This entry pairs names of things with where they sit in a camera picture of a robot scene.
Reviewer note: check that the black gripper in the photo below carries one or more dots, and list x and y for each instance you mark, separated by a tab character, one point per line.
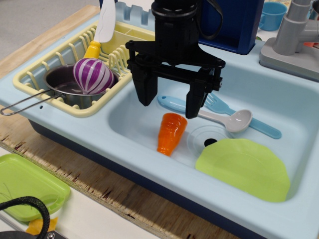
175	55

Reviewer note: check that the orange toy carrot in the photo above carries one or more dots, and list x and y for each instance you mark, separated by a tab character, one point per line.
171	130

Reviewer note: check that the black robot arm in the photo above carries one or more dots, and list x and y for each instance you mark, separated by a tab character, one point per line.
174	6

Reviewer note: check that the green plastic plate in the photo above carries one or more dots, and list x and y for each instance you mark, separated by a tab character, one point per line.
248	166

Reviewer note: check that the blue plastic fork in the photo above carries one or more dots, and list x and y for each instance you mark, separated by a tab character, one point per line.
242	117

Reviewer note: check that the purple striped toy onion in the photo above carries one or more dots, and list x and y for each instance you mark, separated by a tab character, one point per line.
93	76

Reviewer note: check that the dark blue box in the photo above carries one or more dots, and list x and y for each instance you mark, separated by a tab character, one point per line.
238	32

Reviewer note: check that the yellow dish rack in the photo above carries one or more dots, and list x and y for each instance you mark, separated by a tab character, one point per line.
113	53

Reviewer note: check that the light blue toy sink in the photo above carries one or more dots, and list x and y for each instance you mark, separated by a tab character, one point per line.
121	134

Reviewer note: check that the metal saucepan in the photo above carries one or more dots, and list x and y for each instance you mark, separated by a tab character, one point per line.
64	93

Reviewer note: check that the grey toy faucet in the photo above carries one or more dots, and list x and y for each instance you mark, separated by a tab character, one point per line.
286	52

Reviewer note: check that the blue plastic cup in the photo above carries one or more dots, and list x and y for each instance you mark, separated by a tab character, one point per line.
272	15

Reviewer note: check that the wooden board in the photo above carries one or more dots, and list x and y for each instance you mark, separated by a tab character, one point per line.
105	205

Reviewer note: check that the green plastic tray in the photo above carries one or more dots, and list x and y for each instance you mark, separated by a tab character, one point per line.
21	178

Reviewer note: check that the yellow object under tray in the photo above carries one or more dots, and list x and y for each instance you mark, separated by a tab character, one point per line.
35	226

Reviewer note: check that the grey ladle blue handle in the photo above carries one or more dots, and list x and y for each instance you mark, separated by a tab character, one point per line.
179	105

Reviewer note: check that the white knife yellow handle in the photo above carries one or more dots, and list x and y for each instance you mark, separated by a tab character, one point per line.
105	29

